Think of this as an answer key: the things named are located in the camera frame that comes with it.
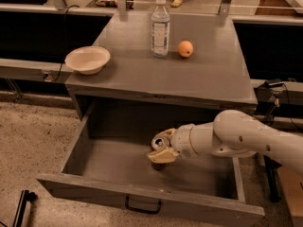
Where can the grey counter cabinet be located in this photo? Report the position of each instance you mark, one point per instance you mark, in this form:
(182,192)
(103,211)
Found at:
(214,77)

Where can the cardboard box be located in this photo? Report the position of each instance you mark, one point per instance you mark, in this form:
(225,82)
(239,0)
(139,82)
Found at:
(292,187)

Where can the grey side rail shelf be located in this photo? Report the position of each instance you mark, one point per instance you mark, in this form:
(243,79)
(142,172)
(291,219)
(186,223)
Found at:
(34,70)

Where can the black floor bracket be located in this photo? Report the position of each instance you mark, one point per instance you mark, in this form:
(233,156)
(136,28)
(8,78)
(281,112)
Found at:
(25,197)

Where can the black power adapter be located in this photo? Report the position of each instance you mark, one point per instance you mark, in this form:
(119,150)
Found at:
(271,83)

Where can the white paper bowl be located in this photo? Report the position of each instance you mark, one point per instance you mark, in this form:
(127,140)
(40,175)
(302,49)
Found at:
(87,60)

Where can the black metal stand leg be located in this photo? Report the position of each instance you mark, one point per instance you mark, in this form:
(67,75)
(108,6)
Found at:
(274,197)

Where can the black drawer handle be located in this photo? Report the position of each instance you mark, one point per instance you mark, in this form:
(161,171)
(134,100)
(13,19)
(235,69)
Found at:
(142,205)

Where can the grey open drawer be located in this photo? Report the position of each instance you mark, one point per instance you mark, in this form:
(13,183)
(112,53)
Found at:
(107,161)

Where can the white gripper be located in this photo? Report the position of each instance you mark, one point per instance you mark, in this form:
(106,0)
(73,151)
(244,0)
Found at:
(182,140)

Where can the orange fruit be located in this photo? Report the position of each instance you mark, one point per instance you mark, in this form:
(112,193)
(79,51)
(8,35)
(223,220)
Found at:
(185,49)

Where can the orange soda can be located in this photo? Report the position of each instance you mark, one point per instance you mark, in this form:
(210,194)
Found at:
(156,144)

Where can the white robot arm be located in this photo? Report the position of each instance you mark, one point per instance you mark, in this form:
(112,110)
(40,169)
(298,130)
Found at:
(231,134)

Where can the clear plastic water bottle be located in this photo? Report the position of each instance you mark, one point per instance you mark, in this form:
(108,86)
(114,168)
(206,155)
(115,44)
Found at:
(160,22)

